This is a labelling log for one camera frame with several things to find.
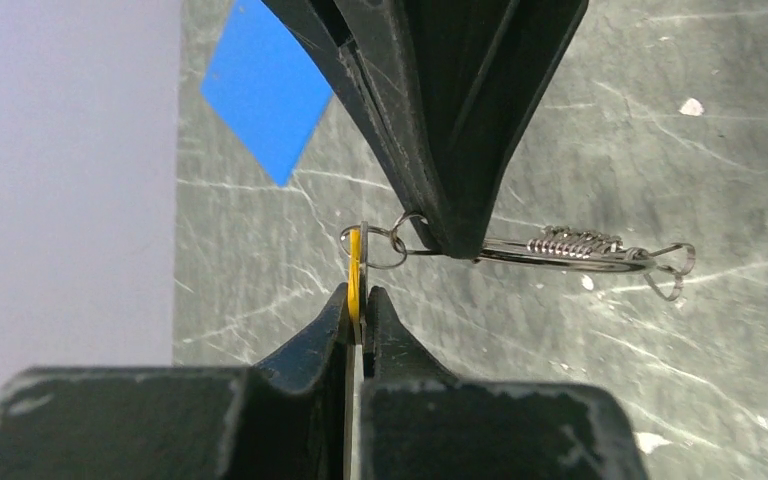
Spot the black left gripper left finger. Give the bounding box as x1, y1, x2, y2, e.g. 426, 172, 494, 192
0, 285, 350, 479

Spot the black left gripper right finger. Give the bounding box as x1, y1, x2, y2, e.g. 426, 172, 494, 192
360, 287, 648, 479

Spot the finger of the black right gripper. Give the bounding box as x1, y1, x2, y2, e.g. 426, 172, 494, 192
334, 0, 591, 261
266, 0, 447, 252

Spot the yellow key tag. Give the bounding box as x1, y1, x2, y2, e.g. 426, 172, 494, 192
347, 229, 362, 327

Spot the large metal keyring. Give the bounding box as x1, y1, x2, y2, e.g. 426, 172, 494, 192
407, 225, 698, 303

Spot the blue square mat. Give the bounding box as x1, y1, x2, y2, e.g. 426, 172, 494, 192
201, 1, 332, 186

